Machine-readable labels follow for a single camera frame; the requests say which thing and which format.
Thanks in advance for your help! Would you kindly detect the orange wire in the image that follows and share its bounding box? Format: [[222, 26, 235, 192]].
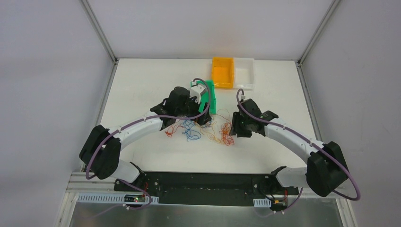
[[165, 109, 235, 147]]

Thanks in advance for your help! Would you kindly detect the blue wire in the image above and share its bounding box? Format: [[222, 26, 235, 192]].
[[181, 119, 203, 141]]

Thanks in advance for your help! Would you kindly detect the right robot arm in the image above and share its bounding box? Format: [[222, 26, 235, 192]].
[[230, 99, 349, 197]]

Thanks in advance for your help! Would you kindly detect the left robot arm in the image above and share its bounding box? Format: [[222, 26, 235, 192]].
[[79, 82, 212, 191]]

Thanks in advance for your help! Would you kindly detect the green plastic bin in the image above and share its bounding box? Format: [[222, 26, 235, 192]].
[[191, 80, 217, 115]]

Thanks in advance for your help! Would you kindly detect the white plastic bin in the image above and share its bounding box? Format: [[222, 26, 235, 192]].
[[233, 58, 255, 91]]

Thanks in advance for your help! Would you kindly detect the orange plastic bin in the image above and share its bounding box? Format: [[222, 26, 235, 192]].
[[211, 57, 234, 89]]

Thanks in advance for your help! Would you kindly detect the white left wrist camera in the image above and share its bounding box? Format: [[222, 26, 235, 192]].
[[189, 83, 207, 104]]

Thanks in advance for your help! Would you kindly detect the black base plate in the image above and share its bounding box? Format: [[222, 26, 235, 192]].
[[114, 171, 299, 207]]

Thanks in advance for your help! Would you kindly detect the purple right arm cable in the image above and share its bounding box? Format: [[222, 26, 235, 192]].
[[236, 88, 361, 218]]

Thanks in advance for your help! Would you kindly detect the white slotted cable duct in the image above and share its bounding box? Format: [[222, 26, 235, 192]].
[[77, 193, 159, 205]]

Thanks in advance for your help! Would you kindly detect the aluminium frame left rail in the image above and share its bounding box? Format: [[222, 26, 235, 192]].
[[54, 0, 119, 227]]

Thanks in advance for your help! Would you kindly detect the aluminium frame rail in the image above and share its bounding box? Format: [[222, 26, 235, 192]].
[[54, 0, 119, 227], [297, 0, 358, 227]]

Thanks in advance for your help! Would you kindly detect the aluminium frame right rail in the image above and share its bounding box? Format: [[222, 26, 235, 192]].
[[297, 0, 358, 227]]

